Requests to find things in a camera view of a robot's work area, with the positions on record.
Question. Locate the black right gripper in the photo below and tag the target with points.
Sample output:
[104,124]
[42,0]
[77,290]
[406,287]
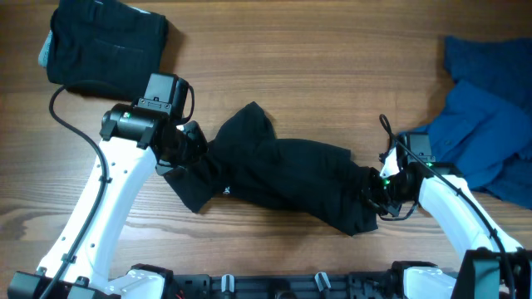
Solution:
[366,188]

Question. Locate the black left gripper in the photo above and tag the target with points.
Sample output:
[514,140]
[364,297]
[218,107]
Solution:
[199,147]

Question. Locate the black t-shirt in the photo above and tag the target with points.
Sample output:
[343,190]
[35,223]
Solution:
[248,161]

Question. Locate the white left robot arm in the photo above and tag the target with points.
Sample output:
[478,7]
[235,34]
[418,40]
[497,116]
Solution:
[135,142]

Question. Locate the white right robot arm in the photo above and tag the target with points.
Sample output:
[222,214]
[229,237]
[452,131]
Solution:
[490,258]

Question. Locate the blue polo shirt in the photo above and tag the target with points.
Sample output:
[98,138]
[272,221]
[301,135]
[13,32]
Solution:
[488,139]

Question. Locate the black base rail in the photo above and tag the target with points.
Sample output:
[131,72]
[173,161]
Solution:
[354,285]

